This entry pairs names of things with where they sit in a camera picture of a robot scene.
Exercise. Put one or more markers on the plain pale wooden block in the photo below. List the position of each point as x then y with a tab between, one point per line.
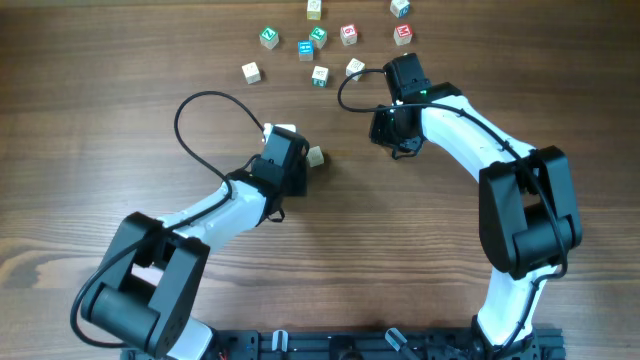
251	72

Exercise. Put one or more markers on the blue letter H block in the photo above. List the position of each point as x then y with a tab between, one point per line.
306	50

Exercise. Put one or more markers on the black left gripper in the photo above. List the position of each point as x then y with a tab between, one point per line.
298	176

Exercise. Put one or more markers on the yellow wooden block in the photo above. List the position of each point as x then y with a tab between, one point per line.
314	9

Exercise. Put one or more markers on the plain Z wooden block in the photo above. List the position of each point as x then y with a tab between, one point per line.
315	157

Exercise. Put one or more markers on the green J side block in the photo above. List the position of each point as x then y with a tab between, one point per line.
320	76

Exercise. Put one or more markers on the red number 9 block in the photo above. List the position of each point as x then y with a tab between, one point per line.
348	34

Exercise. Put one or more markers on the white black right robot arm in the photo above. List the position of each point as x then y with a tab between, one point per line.
528	217

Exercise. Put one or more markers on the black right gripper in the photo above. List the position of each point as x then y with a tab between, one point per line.
381	130

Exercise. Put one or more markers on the green letter R block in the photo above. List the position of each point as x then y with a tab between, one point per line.
318	36

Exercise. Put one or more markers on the red letter M block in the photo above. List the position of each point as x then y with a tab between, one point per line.
403	34

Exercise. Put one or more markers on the blue side wooden block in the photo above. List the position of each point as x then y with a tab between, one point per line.
399	8

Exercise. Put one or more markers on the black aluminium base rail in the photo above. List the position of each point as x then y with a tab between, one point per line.
431	344

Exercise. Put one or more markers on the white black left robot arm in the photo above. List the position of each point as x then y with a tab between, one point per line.
144	289

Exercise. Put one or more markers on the hammer picture wooden block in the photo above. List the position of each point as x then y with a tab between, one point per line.
354	66

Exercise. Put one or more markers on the green letter Z block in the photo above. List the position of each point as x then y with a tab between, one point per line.
269	37

